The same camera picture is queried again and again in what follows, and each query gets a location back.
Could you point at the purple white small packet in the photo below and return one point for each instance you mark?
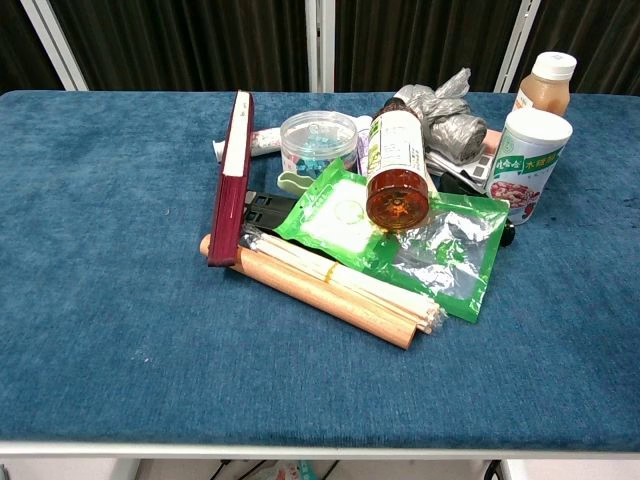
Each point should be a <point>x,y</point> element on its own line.
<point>363,145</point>

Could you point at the green plastic zip bag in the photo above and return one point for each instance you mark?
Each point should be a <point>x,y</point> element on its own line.
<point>440,255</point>

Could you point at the bundle of wooden sticks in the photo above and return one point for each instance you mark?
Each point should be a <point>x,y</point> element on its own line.
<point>350,285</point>

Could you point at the clear round plastic container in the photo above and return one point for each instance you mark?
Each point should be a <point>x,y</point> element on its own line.
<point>318,140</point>

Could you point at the white screen frame post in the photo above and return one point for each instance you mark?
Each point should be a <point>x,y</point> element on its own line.
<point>517,42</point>
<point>55,40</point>
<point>320,45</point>

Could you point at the black plastic stand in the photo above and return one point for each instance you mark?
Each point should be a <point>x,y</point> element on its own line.
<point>265,210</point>

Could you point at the black small object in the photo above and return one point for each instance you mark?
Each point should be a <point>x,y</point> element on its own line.
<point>457,185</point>

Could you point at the blue velvet table cloth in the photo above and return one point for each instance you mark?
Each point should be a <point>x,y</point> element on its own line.
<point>125,300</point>

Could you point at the amber tea bottle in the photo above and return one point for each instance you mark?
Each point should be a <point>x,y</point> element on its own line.
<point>397,165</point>

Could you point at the brown juice bottle white cap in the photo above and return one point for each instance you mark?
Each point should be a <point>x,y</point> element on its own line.
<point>545,87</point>

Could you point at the light green plastic holder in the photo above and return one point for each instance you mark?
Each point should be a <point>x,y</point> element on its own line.
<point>292,182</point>

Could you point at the wooden rolling pin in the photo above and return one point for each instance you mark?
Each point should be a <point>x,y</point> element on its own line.
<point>320,295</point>

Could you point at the white floral tube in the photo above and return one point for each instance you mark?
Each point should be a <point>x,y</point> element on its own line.
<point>267,140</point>

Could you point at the dark red hardcover book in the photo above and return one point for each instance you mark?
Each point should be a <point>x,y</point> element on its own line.
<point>230,200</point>

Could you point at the white canister with green label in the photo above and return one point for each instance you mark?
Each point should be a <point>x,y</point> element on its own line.
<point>527,165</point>

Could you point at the grey plastic bag roll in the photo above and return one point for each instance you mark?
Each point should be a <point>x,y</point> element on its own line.
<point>445,117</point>

